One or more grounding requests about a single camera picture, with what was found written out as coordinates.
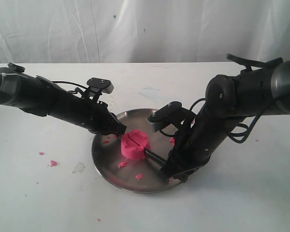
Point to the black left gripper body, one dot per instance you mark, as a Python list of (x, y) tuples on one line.
[(91, 116)]

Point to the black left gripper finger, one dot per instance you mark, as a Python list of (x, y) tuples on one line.
[(114, 125), (107, 131)]

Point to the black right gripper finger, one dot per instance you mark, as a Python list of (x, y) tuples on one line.
[(175, 165), (183, 177)]

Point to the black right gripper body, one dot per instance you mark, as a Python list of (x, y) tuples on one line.
[(199, 152)]

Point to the pink dough lump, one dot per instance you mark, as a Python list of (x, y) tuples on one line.
[(133, 145)]

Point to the black kitchen knife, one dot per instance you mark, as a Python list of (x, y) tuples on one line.
[(151, 155)]

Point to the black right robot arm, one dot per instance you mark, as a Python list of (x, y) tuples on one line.
[(231, 108)]

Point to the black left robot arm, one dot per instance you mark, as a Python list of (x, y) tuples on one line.
[(42, 97)]

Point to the pink clay crumbs left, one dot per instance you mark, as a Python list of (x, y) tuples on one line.
[(109, 138)]

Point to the pink clay crumbs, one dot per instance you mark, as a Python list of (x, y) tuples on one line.
[(109, 138), (172, 140)]

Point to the pink clay crumbs right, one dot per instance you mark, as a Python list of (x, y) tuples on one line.
[(172, 140)]

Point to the round steel plate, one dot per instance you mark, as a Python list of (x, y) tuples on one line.
[(106, 157)]

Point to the pink clay crumb front-left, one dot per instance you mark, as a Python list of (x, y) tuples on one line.
[(122, 164)]

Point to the pink clay crumb front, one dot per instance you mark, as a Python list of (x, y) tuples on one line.
[(139, 176)]

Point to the clear tape piece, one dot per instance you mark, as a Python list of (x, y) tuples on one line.
[(79, 168)]

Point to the pink clay crumb on table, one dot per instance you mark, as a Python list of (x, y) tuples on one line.
[(53, 163)]

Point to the white backdrop sheet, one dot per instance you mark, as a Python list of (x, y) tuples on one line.
[(117, 31)]

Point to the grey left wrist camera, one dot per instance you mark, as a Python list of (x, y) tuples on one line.
[(103, 85)]

